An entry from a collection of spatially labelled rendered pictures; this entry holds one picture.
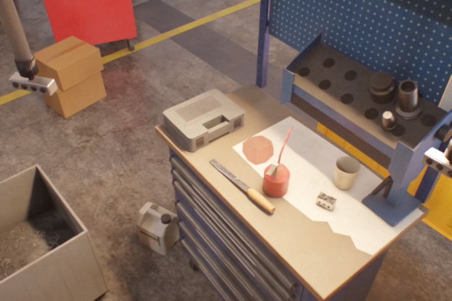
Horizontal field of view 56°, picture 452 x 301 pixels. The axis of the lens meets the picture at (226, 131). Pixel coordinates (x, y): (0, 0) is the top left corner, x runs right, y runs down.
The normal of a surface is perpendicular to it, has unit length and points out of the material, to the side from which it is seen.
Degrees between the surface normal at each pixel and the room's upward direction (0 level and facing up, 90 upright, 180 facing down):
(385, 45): 90
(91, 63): 90
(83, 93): 90
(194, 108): 0
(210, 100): 0
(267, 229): 0
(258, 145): 11
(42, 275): 90
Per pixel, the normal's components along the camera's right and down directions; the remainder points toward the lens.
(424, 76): -0.80, 0.40
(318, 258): 0.00, -0.75
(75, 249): 0.66, 0.51
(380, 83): -0.37, -0.48
